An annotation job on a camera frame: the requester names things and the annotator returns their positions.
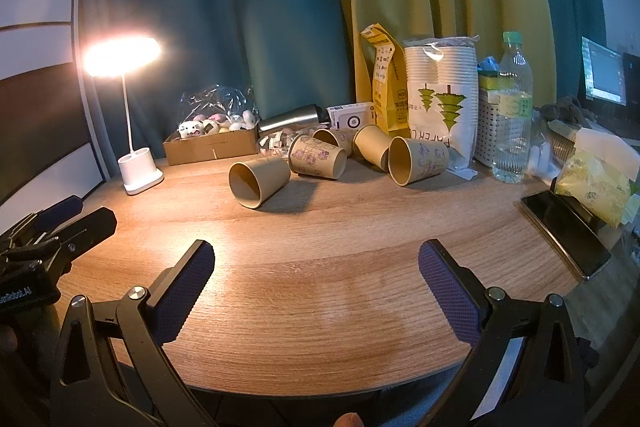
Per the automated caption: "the yellow tissue pack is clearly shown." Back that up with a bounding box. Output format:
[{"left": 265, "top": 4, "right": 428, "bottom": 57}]
[{"left": 553, "top": 150, "right": 630, "bottom": 228}]

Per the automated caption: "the flower printed paper cup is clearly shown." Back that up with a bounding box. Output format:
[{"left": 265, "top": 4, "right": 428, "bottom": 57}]
[{"left": 288, "top": 135, "right": 347, "bottom": 180}]

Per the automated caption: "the small clear candy bag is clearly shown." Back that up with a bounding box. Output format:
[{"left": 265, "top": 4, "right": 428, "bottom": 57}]
[{"left": 258, "top": 128, "right": 298, "bottom": 158}]

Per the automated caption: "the stainless steel thermos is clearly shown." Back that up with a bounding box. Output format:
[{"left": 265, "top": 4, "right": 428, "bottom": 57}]
[{"left": 258, "top": 104, "right": 330, "bottom": 135}]

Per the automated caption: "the clear bag of toys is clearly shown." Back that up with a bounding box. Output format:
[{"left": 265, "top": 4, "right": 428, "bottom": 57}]
[{"left": 177, "top": 84, "right": 259, "bottom": 140}]

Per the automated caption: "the lying paper cup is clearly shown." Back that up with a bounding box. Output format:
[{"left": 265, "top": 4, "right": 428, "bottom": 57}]
[
  {"left": 388, "top": 136, "right": 449, "bottom": 186},
  {"left": 312, "top": 129, "right": 356, "bottom": 156}
]

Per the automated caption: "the rear lying paper cup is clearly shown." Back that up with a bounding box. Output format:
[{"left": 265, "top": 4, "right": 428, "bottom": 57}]
[{"left": 312, "top": 129, "right": 356, "bottom": 156}]

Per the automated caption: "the yellow paper bag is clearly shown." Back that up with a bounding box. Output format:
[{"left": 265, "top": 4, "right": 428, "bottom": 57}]
[{"left": 360, "top": 24, "right": 410, "bottom": 138}]

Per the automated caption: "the black smartphone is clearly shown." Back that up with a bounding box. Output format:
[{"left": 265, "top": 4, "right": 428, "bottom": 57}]
[{"left": 520, "top": 191, "right": 611, "bottom": 281}]

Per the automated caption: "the clear water bottle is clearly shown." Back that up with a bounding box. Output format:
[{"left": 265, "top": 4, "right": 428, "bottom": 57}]
[{"left": 492, "top": 30, "right": 534, "bottom": 184}]

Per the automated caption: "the cardboard box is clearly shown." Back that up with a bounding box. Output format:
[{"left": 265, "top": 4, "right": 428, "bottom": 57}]
[{"left": 163, "top": 129, "right": 257, "bottom": 166}]

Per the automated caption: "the teal curtain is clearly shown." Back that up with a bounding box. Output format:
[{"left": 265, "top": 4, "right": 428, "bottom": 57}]
[{"left": 76, "top": 0, "right": 355, "bottom": 173}]

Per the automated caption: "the white perforated basket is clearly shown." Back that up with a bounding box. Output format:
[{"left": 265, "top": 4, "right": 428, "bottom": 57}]
[{"left": 474, "top": 72, "right": 502, "bottom": 168}]

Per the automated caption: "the white desk lamp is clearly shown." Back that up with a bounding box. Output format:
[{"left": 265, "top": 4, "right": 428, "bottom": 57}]
[{"left": 81, "top": 34, "right": 164, "bottom": 196}]

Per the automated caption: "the plain brown paper cup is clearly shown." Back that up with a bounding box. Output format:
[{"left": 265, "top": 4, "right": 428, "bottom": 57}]
[{"left": 228, "top": 156, "right": 291, "bottom": 209}]

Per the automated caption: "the packaged paper cup stack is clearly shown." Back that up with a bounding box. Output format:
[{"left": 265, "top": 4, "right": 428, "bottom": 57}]
[{"left": 404, "top": 37, "right": 480, "bottom": 171}]

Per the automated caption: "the operator fingertip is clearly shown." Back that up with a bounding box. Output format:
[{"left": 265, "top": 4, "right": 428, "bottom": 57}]
[{"left": 333, "top": 412, "right": 363, "bottom": 427}]

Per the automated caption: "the right lying paper cup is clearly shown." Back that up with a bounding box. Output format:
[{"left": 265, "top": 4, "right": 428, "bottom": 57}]
[{"left": 388, "top": 136, "right": 449, "bottom": 186}]

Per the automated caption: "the middle brown paper cup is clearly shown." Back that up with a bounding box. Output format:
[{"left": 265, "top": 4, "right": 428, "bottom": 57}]
[{"left": 354, "top": 124, "right": 392, "bottom": 172}]

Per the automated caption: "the computer monitor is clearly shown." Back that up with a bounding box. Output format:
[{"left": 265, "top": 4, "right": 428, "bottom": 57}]
[{"left": 582, "top": 37, "right": 626, "bottom": 106}]

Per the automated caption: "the small white printed box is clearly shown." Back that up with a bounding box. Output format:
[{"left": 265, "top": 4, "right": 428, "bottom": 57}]
[{"left": 326, "top": 102, "right": 375, "bottom": 130}]

